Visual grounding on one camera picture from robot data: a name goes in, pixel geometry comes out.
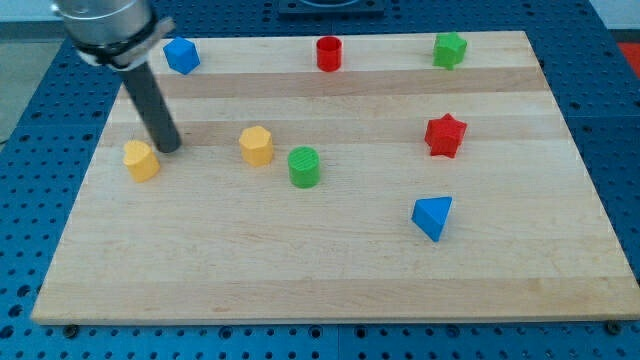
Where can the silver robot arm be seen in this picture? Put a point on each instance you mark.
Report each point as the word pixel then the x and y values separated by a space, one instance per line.
pixel 115 33

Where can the green cylinder block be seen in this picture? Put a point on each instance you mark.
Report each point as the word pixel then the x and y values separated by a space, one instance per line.
pixel 304 167

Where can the yellow hexagon block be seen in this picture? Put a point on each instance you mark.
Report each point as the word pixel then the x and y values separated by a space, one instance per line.
pixel 256 146

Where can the wooden board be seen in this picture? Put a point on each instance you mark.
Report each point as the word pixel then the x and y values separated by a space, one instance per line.
pixel 213 240

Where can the blue triangle block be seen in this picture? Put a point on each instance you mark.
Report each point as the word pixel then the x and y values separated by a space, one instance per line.
pixel 431 214

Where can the red star block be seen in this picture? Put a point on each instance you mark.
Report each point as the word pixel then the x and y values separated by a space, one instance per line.
pixel 445 135

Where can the red cylinder block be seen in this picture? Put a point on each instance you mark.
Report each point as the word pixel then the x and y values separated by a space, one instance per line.
pixel 329 53

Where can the yellow heart block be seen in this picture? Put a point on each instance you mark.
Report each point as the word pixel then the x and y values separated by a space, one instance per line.
pixel 140 160

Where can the green star block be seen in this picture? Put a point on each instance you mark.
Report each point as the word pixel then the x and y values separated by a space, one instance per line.
pixel 449 50

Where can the blue cube block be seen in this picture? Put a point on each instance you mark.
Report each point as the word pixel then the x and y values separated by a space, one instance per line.
pixel 181 55

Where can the dark grey pointer rod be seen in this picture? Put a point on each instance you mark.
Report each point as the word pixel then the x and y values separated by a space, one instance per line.
pixel 149 102

